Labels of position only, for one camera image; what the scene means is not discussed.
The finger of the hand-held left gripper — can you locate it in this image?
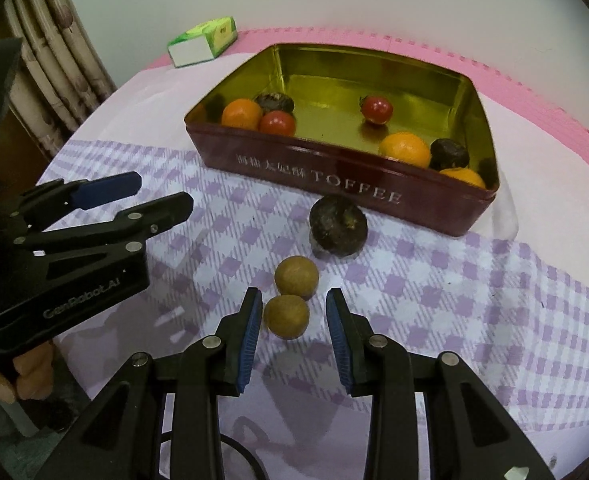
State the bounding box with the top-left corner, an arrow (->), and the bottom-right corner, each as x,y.
17,171 -> 142,216
12,191 -> 194,257

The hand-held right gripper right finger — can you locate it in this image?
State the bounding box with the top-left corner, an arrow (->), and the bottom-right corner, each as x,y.
325,287 -> 555,480

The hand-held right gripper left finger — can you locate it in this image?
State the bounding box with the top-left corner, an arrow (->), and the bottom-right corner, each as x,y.
34,287 -> 264,480

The brown longan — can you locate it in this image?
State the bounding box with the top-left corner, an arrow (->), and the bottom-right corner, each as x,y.
274,255 -> 320,298
263,294 -> 310,339

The large dark passion fruit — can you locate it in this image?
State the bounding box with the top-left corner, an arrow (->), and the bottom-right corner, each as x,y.
308,196 -> 368,253

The small orange mandarin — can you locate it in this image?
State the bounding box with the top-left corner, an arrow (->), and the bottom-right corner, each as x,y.
221,98 -> 265,131
439,167 -> 487,190

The red cherry tomato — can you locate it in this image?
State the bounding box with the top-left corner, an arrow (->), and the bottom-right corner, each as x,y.
359,95 -> 394,126
258,110 -> 296,137

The small dark passion fruit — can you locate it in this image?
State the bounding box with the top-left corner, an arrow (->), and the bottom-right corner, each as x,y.
254,92 -> 295,115

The dark red metal tin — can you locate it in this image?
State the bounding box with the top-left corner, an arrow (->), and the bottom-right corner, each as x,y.
183,44 -> 500,237

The large orange mandarin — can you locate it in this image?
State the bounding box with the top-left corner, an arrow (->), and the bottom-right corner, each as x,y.
378,131 -> 431,167

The medium dark passion fruit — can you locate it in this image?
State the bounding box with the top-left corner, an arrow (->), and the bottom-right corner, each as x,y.
429,138 -> 471,171

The person's left hand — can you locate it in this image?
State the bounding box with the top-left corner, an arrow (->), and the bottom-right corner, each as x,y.
0,342 -> 55,406

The purple checked tablecloth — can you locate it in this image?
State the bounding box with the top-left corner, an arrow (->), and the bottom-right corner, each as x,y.
34,50 -> 589,480

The beige patterned curtain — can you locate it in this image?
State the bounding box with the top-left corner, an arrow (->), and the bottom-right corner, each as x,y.
0,0 -> 118,161

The green tissue box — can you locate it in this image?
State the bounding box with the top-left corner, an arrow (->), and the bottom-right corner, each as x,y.
167,16 -> 238,68

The black cable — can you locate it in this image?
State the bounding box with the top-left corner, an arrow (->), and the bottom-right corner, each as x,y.
159,430 -> 271,480

